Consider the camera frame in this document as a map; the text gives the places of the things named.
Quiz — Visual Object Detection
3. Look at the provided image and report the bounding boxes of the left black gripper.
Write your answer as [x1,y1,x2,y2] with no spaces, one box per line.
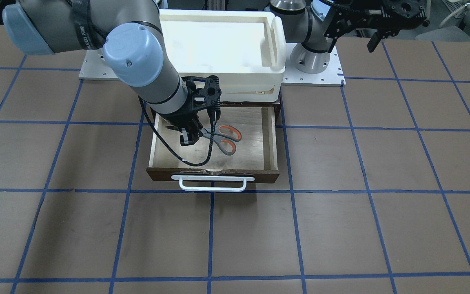
[325,0,427,53]

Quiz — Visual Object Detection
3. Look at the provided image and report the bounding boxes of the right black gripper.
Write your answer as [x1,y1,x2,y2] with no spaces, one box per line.
[162,75,222,147]

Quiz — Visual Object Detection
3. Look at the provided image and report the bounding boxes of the orange grey scissors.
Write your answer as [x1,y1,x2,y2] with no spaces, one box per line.
[194,124,242,156]

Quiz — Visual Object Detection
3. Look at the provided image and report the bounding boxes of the wooden drawer with white handle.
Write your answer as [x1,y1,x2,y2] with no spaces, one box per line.
[146,106,280,191]

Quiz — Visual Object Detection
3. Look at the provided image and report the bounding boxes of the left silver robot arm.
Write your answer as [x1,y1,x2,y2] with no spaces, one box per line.
[268,0,430,74]

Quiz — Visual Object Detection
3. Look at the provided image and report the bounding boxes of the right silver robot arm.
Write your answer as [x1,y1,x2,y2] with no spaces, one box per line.
[2,0,221,146]

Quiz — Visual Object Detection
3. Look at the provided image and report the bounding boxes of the white plastic tray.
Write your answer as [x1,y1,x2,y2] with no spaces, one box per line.
[160,9,287,102]

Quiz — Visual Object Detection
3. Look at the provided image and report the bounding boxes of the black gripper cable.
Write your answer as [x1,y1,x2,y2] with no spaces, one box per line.
[138,96,221,167]

